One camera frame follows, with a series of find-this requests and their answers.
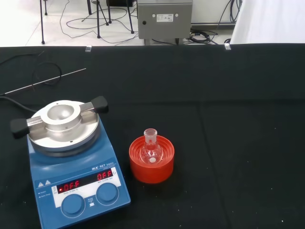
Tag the orange stepped flask stand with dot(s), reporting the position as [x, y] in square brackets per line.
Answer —
[152, 173]

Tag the black bench cloth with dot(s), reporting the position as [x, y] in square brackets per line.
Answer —
[214, 119]

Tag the grey metal cabinet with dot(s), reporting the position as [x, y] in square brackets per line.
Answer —
[164, 26]

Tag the clear cloth clip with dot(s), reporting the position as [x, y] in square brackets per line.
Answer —
[227, 46]
[88, 48]

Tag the blue-base heater with steel plate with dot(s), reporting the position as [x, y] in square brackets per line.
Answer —
[78, 171]

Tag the black tripod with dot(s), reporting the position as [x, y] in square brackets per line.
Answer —
[98, 21]
[42, 23]

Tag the thin steel rod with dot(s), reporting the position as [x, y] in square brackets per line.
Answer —
[47, 80]

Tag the white curtain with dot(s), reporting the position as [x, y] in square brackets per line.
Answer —
[269, 21]

